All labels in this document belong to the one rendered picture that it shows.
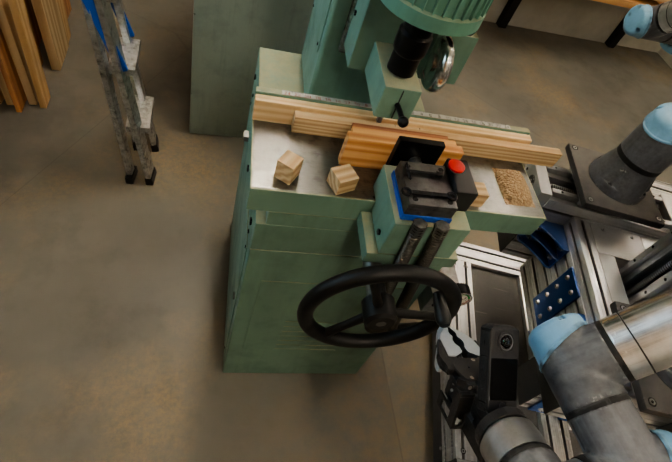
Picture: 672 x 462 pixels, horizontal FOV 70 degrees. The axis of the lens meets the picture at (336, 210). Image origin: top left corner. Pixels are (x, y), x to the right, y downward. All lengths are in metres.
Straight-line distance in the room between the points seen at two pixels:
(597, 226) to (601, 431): 0.88
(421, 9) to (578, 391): 0.53
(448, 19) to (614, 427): 0.56
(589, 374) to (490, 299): 1.18
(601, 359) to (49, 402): 1.41
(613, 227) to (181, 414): 1.32
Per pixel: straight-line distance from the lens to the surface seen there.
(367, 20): 0.94
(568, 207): 1.40
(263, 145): 0.92
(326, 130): 0.96
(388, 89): 0.86
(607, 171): 1.39
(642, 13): 1.45
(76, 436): 1.61
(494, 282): 1.86
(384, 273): 0.74
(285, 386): 1.65
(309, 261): 1.04
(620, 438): 0.65
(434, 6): 0.75
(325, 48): 1.08
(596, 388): 0.65
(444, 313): 0.79
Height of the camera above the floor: 1.54
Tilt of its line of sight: 49 degrees down
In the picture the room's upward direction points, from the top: 23 degrees clockwise
